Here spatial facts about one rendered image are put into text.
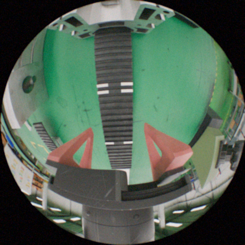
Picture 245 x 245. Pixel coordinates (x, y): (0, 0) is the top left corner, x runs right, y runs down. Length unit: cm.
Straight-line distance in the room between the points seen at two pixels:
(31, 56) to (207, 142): 52
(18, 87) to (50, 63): 8
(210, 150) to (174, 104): 24
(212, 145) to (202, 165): 8
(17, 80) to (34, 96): 5
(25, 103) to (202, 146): 48
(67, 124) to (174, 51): 26
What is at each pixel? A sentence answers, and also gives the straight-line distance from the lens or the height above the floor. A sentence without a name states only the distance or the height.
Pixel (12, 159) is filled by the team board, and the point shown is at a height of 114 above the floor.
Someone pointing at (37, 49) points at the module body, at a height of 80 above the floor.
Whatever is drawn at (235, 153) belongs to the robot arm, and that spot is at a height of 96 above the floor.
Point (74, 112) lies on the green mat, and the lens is 18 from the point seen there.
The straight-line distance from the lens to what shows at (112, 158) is 20.
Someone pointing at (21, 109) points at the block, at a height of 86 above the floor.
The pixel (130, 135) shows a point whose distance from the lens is 16.
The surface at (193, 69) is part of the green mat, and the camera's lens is 20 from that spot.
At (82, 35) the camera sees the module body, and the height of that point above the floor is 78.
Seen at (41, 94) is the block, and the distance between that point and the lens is 19.
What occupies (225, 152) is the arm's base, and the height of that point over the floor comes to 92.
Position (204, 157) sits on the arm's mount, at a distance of 36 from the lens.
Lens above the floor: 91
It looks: 53 degrees down
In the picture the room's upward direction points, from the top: 176 degrees clockwise
